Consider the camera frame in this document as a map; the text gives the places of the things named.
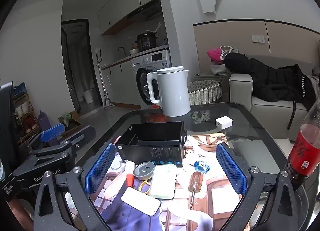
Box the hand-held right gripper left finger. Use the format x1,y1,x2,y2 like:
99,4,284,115
34,143,117,231

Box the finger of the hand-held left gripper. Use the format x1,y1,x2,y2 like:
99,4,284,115
59,125,97,157
25,123,67,152

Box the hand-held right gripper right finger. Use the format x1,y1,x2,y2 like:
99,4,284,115
216,143,309,231

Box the red marker pen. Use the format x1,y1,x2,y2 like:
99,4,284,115
124,161,136,188

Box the blue plastic wrapper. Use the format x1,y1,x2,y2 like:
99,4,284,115
194,161,210,172

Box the amber handle screwdriver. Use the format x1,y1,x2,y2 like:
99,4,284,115
188,171,206,209

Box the small yellow plastic clip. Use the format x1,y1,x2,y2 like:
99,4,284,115
138,180,152,195

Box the black cardboard box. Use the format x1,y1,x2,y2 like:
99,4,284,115
114,121,187,169

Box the white power bank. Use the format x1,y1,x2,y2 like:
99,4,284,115
121,187,161,216

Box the yellow-green plastic container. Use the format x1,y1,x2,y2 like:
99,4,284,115
149,164,177,199

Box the purple bag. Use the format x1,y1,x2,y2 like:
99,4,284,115
37,111,60,146

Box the brown cardboard box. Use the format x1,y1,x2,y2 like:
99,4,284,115
59,111,82,131

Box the small round clear lid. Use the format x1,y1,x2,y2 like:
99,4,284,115
110,158,125,170

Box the shoe rack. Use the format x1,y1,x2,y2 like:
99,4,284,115
11,83,42,144

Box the white waste bin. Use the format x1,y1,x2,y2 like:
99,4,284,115
82,90,94,104

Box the white charger adapter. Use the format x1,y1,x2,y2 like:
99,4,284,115
215,116,233,129

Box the flat mop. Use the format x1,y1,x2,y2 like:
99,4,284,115
96,54,116,109

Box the spotted black white object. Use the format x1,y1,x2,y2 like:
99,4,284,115
191,111,213,122

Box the white kitchen base cabinets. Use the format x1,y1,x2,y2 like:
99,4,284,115
101,58,140,106

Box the beige sofa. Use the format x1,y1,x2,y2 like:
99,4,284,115
229,58,320,141

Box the cola bottle red label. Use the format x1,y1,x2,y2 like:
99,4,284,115
282,101,320,191

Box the white wicker basket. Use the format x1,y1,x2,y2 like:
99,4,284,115
187,81,223,105

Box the white electric kettle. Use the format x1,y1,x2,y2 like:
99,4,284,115
146,66,192,117

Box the black padded jacket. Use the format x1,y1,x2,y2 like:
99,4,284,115
224,53,315,110

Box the white washing machine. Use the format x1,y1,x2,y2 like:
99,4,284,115
131,50,173,110

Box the black pressure cooker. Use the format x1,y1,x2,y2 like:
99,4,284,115
137,32,159,51

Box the pink cushion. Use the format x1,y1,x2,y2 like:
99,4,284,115
207,48,223,62

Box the patterned plush cushion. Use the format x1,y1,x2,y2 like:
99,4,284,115
219,45,239,60

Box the range hood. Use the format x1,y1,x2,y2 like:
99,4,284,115
126,0,162,20

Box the dark door frame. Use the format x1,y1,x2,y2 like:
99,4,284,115
61,19,103,111

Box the white wall cabinets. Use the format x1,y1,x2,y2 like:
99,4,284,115
98,0,160,35

